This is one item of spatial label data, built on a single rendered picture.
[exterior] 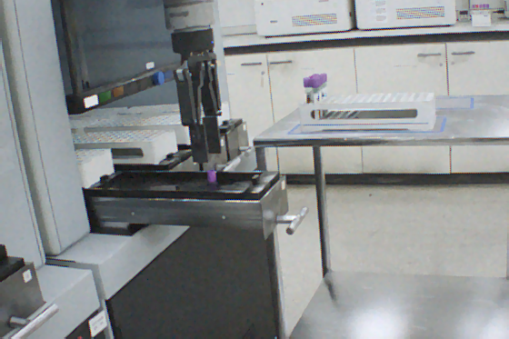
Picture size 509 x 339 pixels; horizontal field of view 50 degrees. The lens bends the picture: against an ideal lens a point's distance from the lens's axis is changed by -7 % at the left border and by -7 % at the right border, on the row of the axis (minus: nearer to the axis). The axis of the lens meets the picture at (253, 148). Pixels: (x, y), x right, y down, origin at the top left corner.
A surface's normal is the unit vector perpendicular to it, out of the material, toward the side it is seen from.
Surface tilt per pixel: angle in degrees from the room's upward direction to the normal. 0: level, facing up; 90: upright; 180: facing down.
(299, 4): 90
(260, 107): 90
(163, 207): 90
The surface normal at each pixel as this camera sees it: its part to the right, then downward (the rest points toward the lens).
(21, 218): 0.93, -0.01
